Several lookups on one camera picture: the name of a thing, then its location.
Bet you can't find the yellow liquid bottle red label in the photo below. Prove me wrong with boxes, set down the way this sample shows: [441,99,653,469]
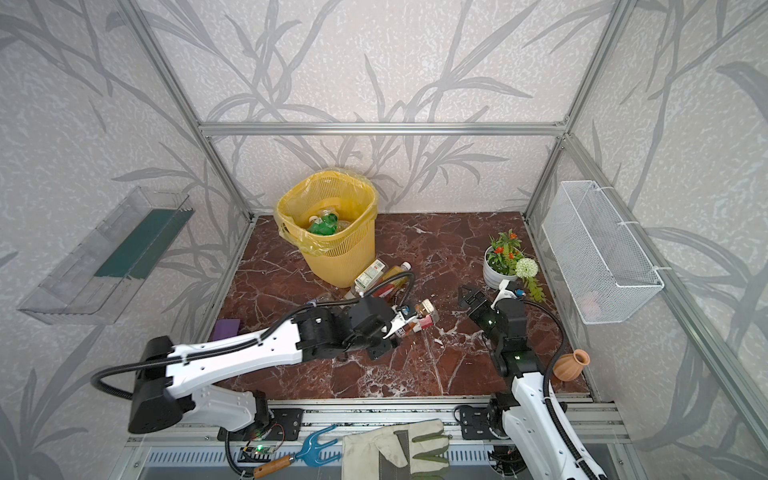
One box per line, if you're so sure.
[373,262,412,298]

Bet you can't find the green plastic bottle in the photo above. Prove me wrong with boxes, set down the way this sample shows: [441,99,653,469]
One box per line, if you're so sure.
[307,213,339,236]

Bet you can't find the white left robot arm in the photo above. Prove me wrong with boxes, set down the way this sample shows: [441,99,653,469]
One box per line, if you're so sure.
[90,271,416,434]

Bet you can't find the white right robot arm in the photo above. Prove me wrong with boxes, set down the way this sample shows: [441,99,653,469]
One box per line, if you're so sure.
[454,281,607,479]

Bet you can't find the yellow ribbed plastic bin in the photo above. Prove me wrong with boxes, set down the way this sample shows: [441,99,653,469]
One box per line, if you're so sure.
[274,172,381,290]

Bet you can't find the yellow bin liner bag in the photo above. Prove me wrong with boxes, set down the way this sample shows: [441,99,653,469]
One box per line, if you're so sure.
[274,169,378,257]

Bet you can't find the white green label bottle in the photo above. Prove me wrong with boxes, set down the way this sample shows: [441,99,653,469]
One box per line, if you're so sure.
[344,259,386,299]

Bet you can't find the potted plant red flowers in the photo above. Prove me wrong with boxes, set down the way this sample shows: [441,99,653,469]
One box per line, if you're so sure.
[483,230,546,303]

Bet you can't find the small terracotta vase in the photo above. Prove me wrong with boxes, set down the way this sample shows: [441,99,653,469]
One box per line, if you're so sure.
[553,349,591,382]

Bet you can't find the purple sponge block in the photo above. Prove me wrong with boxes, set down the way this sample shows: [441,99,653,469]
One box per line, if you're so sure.
[210,319,241,341]

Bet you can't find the white green work glove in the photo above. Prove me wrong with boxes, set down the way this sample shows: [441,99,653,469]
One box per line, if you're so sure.
[341,419,452,479]

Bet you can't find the blue garden hand fork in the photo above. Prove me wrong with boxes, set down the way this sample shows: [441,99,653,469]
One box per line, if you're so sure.
[251,425,341,479]

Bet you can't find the green circuit board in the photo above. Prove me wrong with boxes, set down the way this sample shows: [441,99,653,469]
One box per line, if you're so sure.
[238,445,279,463]

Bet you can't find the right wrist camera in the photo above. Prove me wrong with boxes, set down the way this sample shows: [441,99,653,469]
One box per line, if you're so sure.
[491,279,525,310]

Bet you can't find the white wire mesh basket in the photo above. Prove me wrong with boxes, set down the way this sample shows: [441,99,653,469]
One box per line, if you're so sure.
[542,180,665,325]

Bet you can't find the clear wall shelf green mat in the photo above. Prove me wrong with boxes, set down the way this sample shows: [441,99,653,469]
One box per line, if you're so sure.
[18,187,194,325]

